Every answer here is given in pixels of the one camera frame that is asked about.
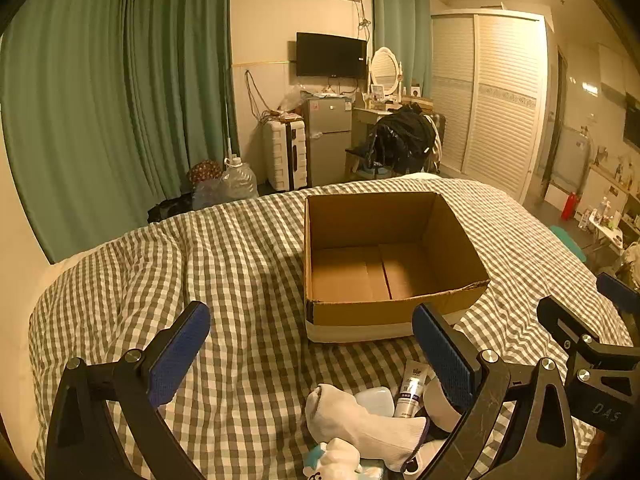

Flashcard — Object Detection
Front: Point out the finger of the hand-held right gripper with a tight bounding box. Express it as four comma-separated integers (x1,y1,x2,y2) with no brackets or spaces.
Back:
537,296,608,361
596,272,640,318

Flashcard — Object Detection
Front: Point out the small cluttered folding table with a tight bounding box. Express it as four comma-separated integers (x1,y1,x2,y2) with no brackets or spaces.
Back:
580,197,626,248

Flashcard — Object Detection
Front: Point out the white suitcase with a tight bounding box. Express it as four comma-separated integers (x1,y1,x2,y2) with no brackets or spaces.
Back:
262,117,308,192

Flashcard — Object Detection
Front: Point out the cluttered kitchen counter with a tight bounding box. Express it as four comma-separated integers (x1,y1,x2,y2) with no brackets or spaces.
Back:
590,150,640,221

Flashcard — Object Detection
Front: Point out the light blue earbuds case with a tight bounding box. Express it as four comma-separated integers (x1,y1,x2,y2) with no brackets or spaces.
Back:
354,386,397,418

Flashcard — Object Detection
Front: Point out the white oval mirror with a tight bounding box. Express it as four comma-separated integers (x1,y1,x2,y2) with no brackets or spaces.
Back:
369,47,403,103

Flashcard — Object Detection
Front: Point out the floral bag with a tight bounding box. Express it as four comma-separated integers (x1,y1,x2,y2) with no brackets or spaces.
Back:
187,159,223,186

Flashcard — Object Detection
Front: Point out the white sock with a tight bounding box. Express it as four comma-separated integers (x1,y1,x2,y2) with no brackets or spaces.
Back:
305,384,431,473

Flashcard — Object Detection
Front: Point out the white purple cream tube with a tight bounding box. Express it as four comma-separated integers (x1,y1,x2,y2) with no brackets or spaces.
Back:
392,360,436,420

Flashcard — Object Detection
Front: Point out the black range hood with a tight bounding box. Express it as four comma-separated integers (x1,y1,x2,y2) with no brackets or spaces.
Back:
622,92,640,153

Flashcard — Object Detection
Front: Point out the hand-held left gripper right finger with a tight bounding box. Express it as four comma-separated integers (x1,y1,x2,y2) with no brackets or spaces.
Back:
411,302,593,480

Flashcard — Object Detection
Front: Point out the white slatted wardrobe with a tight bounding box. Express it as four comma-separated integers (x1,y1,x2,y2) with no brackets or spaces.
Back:
430,10,548,206

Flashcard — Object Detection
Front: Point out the grey checked blanket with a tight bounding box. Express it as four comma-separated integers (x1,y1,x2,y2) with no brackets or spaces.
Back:
27,177,636,480

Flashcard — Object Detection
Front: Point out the brown cardboard box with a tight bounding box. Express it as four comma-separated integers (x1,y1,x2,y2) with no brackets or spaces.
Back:
303,191,491,345

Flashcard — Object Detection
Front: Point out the black wall cable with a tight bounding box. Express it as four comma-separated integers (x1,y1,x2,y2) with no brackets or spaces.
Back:
244,70,273,121

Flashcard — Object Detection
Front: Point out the white dressing table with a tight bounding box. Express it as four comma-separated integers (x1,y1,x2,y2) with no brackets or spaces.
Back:
351,105,401,146

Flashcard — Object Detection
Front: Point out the wide green curtain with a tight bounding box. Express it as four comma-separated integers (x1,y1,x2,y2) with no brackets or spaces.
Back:
0,0,240,263

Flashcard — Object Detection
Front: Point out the black jacket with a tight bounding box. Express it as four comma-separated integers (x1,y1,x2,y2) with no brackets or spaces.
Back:
367,105,438,173

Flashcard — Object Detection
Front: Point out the dark round cup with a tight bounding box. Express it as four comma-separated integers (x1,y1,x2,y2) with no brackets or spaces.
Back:
424,375,463,433

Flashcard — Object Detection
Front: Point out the dark wooden chair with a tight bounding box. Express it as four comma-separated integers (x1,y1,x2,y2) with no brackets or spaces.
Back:
344,145,373,182

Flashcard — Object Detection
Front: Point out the narrow green curtain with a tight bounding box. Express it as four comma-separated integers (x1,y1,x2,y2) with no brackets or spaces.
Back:
371,0,432,103

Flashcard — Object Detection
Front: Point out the clear water jug with cap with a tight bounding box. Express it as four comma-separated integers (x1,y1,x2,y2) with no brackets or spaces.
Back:
220,157,259,198

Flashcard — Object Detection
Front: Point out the small plush toy packet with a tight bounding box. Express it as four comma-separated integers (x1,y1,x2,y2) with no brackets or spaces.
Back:
302,447,386,480

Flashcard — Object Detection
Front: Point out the black wall television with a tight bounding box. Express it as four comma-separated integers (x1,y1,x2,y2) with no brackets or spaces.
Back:
296,32,367,80

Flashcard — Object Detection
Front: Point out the teal stool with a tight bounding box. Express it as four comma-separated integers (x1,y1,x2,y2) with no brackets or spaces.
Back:
550,225,587,263

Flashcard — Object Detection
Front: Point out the silver small fridge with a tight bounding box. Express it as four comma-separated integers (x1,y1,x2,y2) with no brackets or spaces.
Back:
302,96,353,187

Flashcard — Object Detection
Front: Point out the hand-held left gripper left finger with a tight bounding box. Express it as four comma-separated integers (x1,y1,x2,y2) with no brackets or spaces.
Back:
45,301,212,480

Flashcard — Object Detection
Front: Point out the white printed bag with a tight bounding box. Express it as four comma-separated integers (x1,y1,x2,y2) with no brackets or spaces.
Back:
615,242,640,281

